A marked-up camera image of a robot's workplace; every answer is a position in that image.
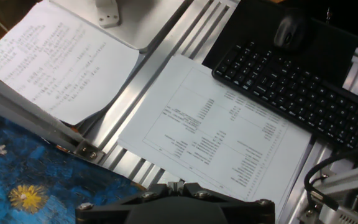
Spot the blue starry night cloth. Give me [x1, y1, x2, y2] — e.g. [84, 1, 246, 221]
[0, 107, 147, 224]

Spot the silver depth camera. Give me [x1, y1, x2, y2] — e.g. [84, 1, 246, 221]
[317, 198, 358, 224]

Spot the printed text paper sheet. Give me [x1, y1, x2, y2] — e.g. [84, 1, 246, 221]
[0, 0, 140, 126]

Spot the white plastic bracket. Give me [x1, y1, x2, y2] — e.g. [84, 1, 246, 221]
[94, 0, 121, 29]

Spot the grey flat board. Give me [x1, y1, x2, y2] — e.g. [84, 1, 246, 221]
[50, 0, 195, 52]

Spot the black keyboard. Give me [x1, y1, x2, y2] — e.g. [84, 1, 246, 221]
[211, 40, 358, 162]

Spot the black camera cable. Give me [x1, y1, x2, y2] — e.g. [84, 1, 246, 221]
[303, 145, 358, 212]

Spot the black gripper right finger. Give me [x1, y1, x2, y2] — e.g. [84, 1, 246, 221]
[180, 182, 276, 224]

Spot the printed table paper sheet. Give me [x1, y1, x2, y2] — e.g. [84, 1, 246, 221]
[116, 54, 313, 215]

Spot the aluminium frame beam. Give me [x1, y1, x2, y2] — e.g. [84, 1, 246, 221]
[0, 67, 105, 164]

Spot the black computer mouse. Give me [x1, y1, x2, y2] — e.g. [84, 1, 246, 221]
[273, 14, 308, 52]

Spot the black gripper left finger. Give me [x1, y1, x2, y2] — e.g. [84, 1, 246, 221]
[75, 182, 178, 224]

